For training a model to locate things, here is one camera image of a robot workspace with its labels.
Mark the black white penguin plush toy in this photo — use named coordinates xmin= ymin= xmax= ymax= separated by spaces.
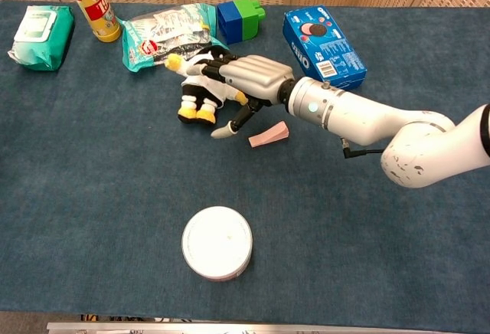
xmin=163 ymin=46 xmax=249 ymax=126

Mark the blue Oreo cookie box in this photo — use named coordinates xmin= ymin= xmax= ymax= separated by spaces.
xmin=282 ymin=5 xmax=368 ymax=91

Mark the round clear-lid tin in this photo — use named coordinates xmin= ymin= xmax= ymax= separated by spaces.
xmin=181 ymin=205 xmax=253 ymax=282

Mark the green wet wipes pack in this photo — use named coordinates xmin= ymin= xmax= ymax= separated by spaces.
xmin=7 ymin=5 xmax=75 ymax=73

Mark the teal snack bag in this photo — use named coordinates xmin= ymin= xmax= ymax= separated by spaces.
xmin=117 ymin=2 xmax=230 ymax=74

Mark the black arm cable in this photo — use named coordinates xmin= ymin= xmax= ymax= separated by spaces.
xmin=340 ymin=138 xmax=384 ymax=159

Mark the green building block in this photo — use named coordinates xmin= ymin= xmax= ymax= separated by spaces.
xmin=233 ymin=0 xmax=267 ymax=43

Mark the aluminium frame rail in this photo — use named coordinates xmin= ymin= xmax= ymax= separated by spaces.
xmin=46 ymin=321 xmax=490 ymax=334

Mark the pink wedge eraser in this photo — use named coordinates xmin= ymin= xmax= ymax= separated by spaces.
xmin=248 ymin=120 xmax=290 ymax=149

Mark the blue building block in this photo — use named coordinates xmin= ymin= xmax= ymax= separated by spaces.
xmin=217 ymin=1 xmax=244 ymax=46

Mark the dark blue table cloth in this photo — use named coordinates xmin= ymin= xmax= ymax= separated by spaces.
xmin=0 ymin=0 xmax=490 ymax=323

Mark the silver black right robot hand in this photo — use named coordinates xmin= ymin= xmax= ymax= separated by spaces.
xmin=201 ymin=51 xmax=296 ymax=140

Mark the yellow red canister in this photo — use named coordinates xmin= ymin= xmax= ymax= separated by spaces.
xmin=60 ymin=0 xmax=123 ymax=44

